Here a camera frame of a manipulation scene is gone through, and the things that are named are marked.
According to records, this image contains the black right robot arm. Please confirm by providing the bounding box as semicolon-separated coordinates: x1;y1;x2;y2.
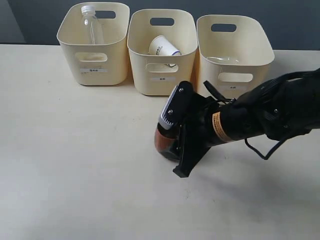
173;70;320;178

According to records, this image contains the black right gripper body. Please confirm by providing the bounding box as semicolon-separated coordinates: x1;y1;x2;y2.
178;91;220;148

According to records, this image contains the black cable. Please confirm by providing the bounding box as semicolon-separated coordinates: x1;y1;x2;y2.
243;127;311;161

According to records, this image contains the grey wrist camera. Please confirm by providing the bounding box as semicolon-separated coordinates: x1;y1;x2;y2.
158;81;195;130

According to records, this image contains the white paper cup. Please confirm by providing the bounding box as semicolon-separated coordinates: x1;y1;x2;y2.
148;35;182;56

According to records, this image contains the cream plastic bin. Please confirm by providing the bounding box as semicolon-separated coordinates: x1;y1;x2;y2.
196;14;275;99
127;9;198;96
56;2;130;86

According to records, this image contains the clear plastic bottle white cap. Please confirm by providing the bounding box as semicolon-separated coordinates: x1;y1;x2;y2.
81;5;105;45

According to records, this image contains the middle cream plastic bin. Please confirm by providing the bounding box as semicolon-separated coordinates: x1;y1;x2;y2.
127;9;198;96

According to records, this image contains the brown wooden cup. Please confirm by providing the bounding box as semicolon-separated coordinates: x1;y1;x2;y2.
154;123;180;162

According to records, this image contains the left cream plastic bin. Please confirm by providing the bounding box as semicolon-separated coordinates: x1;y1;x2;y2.
56;2;130;86

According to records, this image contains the right cream plastic bin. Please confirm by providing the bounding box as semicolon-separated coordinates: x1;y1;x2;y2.
196;14;275;99

